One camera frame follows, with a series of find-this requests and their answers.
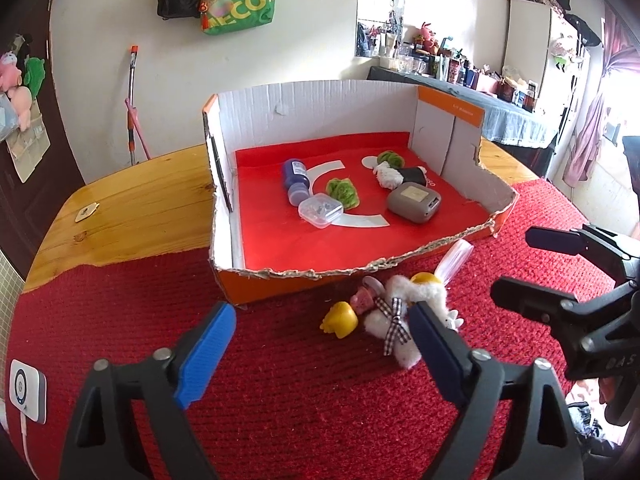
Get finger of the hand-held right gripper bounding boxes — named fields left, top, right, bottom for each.
left=490, top=276, right=633, bottom=361
left=525, top=224, right=640, bottom=281

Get white square device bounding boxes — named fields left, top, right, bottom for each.
left=9, top=359, right=48, bottom=425

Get green plush toy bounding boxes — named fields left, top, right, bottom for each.
left=24, top=56, right=47, bottom=98

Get side table with dark cloth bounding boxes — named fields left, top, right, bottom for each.
left=367, top=65, right=558, bottom=163

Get white plush toy yellow feet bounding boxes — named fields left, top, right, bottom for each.
left=320, top=272, right=461, bottom=371

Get black garment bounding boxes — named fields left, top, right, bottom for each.
left=565, top=12, right=603, bottom=48

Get red paper liner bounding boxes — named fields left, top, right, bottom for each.
left=234, top=131, right=493, bottom=273

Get pink handle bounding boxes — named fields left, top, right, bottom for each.
left=125, top=100, right=153, bottom=161

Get metal mop stick orange cap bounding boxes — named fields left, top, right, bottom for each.
left=127, top=45, right=141, bottom=166

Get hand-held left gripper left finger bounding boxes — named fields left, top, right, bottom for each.
left=59, top=301, right=237, bottom=480

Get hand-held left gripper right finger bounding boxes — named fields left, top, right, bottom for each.
left=407, top=301, right=586, bottom=480

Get row of bottles and jars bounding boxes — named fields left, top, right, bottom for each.
left=372, top=30, right=543, bottom=111

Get white wardrobe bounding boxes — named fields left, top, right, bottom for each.
left=505, top=0, right=591, bottom=126

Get dark brown door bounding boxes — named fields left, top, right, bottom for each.
left=0, top=0, right=86, bottom=281

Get clear plastic package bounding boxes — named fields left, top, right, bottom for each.
left=432, top=239, right=473, bottom=286

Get clear plastic case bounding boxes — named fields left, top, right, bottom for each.
left=298, top=196, right=345, bottom=230

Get white cable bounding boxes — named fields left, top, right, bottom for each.
left=17, top=417, right=38, bottom=480

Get grey rounded case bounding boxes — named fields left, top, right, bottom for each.
left=386, top=182, right=443, bottom=223

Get pink plush figure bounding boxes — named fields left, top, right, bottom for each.
left=417, top=22, right=438, bottom=53

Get red knitted mat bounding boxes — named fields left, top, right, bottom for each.
left=7, top=180, right=640, bottom=480

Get clear plastic bag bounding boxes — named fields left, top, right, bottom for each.
left=0, top=95, right=16, bottom=143

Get black roll with white stuffing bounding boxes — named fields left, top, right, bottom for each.
left=375, top=162, right=427, bottom=191

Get pink plush toy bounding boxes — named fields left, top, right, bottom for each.
left=10, top=85, right=35, bottom=128
left=0, top=51, right=21, bottom=92

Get orange and white cardboard box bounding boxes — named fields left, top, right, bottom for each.
left=202, top=79, right=516, bottom=306

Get pink hanging cloth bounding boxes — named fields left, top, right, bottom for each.
left=562, top=5, right=636, bottom=188

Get blue bottle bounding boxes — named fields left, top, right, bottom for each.
left=282, top=158, right=311, bottom=207

